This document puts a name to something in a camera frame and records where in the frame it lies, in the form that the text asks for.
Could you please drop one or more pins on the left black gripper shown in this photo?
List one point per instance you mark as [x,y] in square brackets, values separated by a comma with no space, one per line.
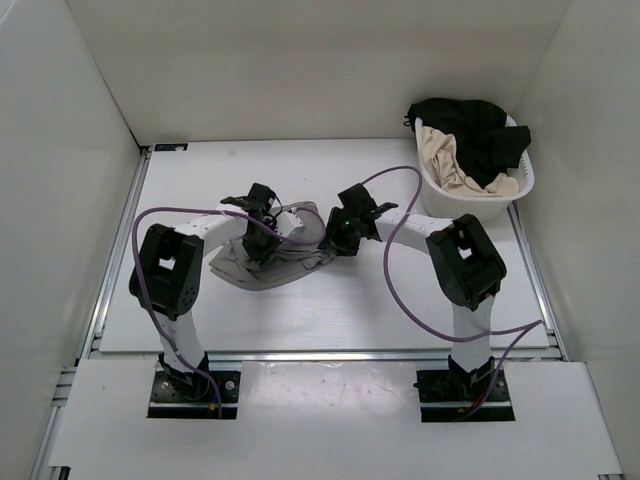
[259,256]

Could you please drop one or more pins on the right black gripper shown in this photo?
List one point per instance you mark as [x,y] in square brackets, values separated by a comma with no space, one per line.
[332,234]

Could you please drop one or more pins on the grey trousers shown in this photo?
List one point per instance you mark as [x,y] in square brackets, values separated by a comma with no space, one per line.
[288,263]

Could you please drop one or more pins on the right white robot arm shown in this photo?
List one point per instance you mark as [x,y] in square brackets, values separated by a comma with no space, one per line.
[468,268]

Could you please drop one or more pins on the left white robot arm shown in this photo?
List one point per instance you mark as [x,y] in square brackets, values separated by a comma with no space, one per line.
[168,264]

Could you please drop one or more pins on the beige garment in basket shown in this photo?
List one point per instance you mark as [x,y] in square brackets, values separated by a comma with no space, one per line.
[438,152]

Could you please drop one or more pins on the dark label sticker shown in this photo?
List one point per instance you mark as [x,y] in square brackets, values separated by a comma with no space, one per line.
[170,147]

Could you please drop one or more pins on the black garment in basket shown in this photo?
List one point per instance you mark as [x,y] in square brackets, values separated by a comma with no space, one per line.
[486,145]

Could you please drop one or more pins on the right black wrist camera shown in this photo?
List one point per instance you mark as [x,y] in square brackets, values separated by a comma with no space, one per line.
[357,200]

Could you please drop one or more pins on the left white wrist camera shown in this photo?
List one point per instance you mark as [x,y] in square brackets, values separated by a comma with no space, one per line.
[288,225]

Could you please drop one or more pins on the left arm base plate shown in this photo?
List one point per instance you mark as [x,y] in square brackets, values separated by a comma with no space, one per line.
[168,400]

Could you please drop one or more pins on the aluminium table frame rail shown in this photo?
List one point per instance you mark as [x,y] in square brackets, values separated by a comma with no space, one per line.
[328,366]

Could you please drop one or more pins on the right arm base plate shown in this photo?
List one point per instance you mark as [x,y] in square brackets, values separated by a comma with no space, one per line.
[442,400]

